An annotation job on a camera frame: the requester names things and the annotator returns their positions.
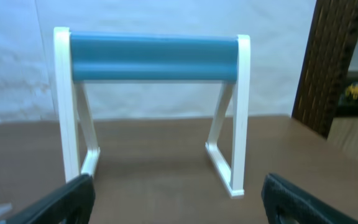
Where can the white and blue stand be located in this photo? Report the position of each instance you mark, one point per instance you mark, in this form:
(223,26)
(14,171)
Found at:
(154,57)

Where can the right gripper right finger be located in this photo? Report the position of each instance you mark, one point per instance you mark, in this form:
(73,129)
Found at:
(291,202)

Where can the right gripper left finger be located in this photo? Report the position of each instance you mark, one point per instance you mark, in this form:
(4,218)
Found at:
(68,202)

